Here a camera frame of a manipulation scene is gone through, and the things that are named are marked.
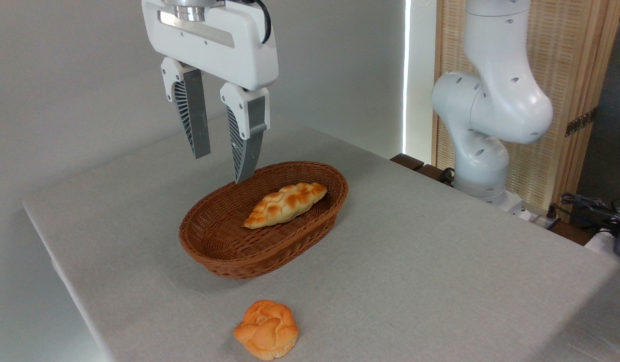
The white power strip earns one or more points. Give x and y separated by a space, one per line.
536 217

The long braided bread loaf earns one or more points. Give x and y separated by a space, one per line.
284 203

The black screen hinge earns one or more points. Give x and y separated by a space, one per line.
581 122

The grey tablecloth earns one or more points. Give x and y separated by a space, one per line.
420 261

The brown oval wicker basket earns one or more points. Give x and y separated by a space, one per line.
219 244

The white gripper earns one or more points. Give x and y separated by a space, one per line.
214 48

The round orange bread bun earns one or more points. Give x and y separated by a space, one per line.
266 331

